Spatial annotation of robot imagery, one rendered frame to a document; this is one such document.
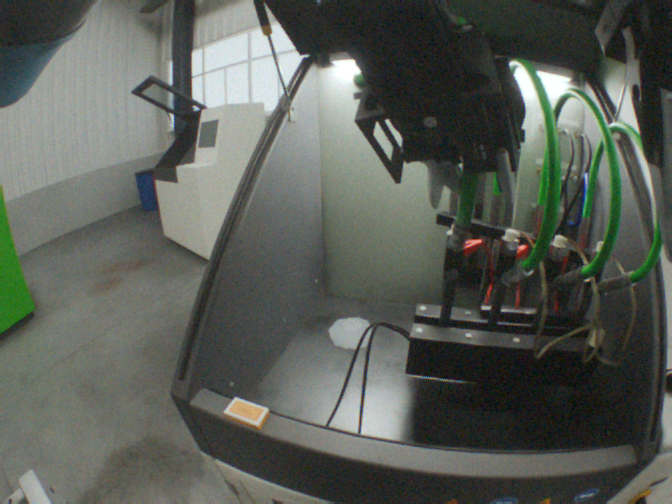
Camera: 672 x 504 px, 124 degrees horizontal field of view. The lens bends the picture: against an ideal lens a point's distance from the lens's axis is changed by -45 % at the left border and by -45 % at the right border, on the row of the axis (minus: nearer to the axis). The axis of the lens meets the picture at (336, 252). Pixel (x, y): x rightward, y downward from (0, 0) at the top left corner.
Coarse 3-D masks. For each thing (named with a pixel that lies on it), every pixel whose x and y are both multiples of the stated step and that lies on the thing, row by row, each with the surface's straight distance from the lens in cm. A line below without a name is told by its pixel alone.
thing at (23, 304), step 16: (0, 192) 331; (0, 208) 330; (0, 224) 331; (0, 240) 332; (0, 256) 333; (16, 256) 337; (0, 272) 335; (16, 272) 339; (0, 288) 337; (16, 288) 341; (0, 304) 340; (16, 304) 344; (32, 304) 350; (0, 320) 343; (16, 320) 347; (0, 336) 351
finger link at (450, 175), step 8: (432, 160) 23; (432, 168) 23; (440, 168) 26; (448, 168) 27; (456, 168) 28; (432, 176) 23; (440, 176) 26; (448, 176) 28; (456, 176) 28; (432, 184) 23; (440, 184) 26; (448, 184) 29; (456, 184) 28; (432, 192) 23; (440, 192) 25; (456, 192) 29; (432, 200) 23
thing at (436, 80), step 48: (336, 0) 12; (384, 0) 12; (432, 0) 17; (384, 48) 16; (432, 48) 16; (480, 48) 18; (384, 96) 14; (432, 96) 14; (480, 96) 14; (432, 144) 19; (480, 144) 16
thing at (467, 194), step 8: (464, 168) 27; (464, 176) 27; (472, 176) 27; (464, 184) 27; (472, 184) 27; (464, 192) 28; (472, 192) 28; (464, 200) 28; (472, 200) 28; (464, 208) 29; (472, 208) 29; (464, 216) 30; (464, 224) 32
